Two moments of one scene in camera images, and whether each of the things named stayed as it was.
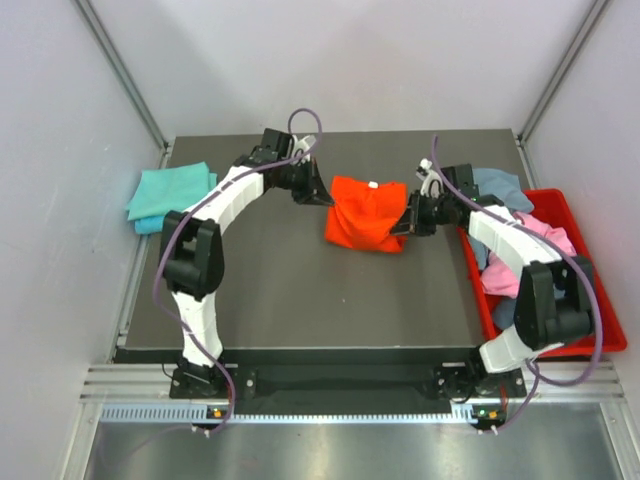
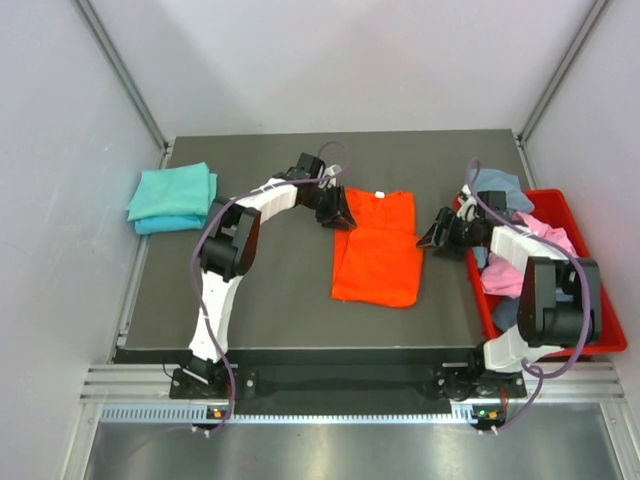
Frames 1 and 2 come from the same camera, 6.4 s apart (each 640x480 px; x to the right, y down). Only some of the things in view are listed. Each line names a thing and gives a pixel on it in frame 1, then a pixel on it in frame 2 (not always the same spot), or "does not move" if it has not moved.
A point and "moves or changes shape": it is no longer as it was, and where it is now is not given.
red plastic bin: [607, 332] does not move
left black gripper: [313, 191] → [337, 209]
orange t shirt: [363, 214] moves or changes shape
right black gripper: [412, 221] → [446, 219]
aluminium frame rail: [600, 383] does not move
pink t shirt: [499, 279] does not move
